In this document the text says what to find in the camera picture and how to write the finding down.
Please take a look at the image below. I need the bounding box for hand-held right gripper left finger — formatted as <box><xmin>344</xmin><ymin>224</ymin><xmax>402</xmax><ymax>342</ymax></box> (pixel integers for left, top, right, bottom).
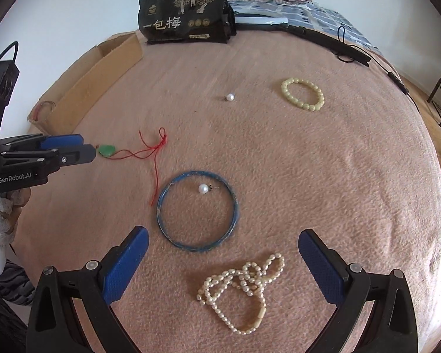
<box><xmin>26</xmin><ymin>225</ymin><xmax>150</xmax><ymax>353</ymax></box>

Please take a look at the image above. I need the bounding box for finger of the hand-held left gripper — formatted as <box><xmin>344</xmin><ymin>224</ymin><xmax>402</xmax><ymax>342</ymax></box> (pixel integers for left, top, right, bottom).
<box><xmin>37</xmin><ymin>134</ymin><xmax>85</xmax><ymax>152</ymax></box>
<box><xmin>54</xmin><ymin>144</ymin><xmax>97</xmax><ymax>167</ymax></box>

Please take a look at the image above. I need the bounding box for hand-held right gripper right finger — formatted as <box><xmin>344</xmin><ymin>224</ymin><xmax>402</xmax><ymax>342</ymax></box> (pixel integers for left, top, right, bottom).
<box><xmin>298</xmin><ymin>229</ymin><xmax>420</xmax><ymax>353</ymax></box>

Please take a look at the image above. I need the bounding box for green pendant with red cord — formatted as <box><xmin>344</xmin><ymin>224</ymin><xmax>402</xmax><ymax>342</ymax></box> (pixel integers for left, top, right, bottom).
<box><xmin>97</xmin><ymin>127</ymin><xmax>169</xmax><ymax>207</ymax></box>

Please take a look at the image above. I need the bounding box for person's left forearm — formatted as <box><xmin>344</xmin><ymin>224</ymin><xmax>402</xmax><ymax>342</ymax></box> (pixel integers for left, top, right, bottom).
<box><xmin>0</xmin><ymin>243</ymin><xmax>38</xmax><ymax>339</ymax></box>

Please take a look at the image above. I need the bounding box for person's left hand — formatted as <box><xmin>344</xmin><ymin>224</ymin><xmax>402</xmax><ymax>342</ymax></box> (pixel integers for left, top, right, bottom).
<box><xmin>0</xmin><ymin>187</ymin><xmax>32</xmax><ymax>245</ymax></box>

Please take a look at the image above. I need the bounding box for cardboard box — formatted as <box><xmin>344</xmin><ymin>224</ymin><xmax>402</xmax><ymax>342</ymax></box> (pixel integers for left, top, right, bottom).
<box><xmin>27</xmin><ymin>31</ymin><xmax>144</xmax><ymax>137</ymax></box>

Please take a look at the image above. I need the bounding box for blue bangle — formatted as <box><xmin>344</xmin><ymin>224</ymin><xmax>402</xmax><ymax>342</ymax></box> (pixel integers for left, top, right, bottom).
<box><xmin>156</xmin><ymin>170</ymin><xmax>240</xmax><ymax>254</ymax></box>

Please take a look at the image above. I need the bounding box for pink fleece blanket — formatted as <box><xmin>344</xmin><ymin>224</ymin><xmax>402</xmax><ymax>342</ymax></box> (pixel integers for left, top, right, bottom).
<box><xmin>14</xmin><ymin>26</ymin><xmax>441</xmax><ymax>353</ymax></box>

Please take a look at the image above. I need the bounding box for black snack bag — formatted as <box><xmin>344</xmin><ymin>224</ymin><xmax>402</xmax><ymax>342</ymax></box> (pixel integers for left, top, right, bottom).
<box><xmin>137</xmin><ymin>0</ymin><xmax>238</xmax><ymax>45</ymax></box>

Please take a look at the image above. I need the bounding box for white and blue flat object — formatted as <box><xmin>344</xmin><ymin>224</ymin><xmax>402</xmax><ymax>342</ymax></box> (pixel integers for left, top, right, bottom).
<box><xmin>233</xmin><ymin>12</ymin><xmax>290</xmax><ymax>27</ymax></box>

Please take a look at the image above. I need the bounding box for grey patterned bedsheet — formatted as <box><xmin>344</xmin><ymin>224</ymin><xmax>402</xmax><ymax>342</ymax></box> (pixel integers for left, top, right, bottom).
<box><xmin>229</xmin><ymin>0</ymin><xmax>380</xmax><ymax>51</ymax></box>

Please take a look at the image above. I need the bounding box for pearl necklace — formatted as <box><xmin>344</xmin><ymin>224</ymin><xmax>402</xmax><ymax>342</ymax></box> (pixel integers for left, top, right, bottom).
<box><xmin>196</xmin><ymin>252</ymin><xmax>286</xmax><ymax>336</ymax></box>

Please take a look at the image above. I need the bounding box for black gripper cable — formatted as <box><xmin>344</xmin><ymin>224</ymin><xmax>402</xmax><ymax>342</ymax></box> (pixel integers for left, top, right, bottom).
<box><xmin>0</xmin><ymin>42</ymin><xmax>20</xmax><ymax>67</ymax></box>

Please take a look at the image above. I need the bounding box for pale yellow bead bracelet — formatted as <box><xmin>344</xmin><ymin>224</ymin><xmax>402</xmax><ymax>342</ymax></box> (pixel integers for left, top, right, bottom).
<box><xmin>281</xmin><ymin>77</ymin><xmax>325</xmax><ymax>112</ymax></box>

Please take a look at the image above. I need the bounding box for thin black cable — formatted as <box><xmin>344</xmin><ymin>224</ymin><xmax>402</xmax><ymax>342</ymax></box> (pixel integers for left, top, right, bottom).
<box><xmin>336</xmin><ymin>25</ymin><xmax>417</xmax><ymax>101</ymax></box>

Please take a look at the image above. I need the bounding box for black strap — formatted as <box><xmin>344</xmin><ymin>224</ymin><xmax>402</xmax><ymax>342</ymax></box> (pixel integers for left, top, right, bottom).
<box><xmin>286</xmin><ymin>24</ymin><xmax>372</xmax><ymax>68</ymax></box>

